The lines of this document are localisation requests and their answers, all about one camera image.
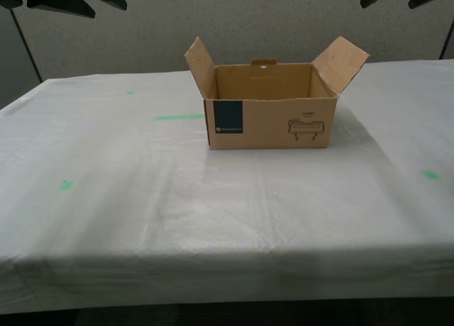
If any brown cardboard box with flaps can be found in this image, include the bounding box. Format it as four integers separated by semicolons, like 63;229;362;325
184;35;370;150

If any white plastic table cover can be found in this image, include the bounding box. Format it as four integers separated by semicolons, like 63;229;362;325
0;58;454;316

